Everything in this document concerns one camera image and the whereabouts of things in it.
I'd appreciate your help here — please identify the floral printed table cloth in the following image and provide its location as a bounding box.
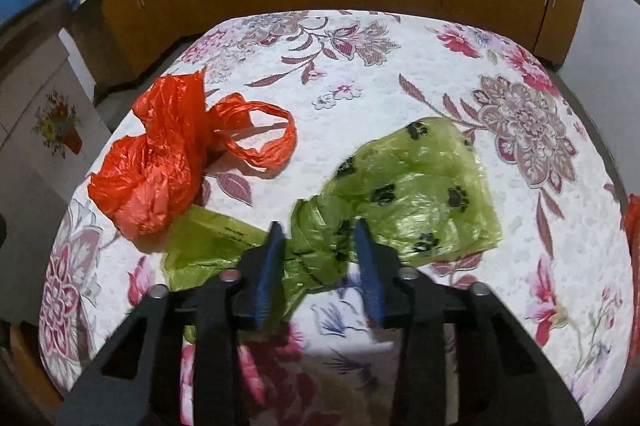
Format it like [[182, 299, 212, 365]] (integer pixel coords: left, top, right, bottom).
[[37, 8, 631, 426]]

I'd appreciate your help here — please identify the white cabinet with flower sticker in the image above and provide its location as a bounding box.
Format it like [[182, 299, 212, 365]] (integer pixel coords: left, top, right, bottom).
[[0, 26, 113, 227]]

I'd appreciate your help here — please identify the plain green plastic bag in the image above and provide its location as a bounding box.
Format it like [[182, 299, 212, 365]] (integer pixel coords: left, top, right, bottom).
[[162, 206, 301, 342]]

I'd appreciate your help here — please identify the orange plastic bag with handles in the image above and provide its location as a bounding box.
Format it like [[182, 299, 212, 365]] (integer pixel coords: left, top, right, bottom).
[[87, 68, 298, 241]]

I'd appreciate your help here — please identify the green paw print plastic bag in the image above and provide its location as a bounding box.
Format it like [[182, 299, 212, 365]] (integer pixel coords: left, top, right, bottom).
[[290, 116, 502, 301]]

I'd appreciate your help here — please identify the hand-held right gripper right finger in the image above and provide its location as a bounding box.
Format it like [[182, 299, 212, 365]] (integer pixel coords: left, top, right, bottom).
[[352, 221, 586, 426]]

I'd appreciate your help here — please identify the red bag-lined bin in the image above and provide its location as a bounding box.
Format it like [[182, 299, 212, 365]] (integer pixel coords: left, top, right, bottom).
[[620, 193, 640, 257]]

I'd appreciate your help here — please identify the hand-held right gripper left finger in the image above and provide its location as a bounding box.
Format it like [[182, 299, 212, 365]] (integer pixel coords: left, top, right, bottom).
[[57, 221, 287, 426]]

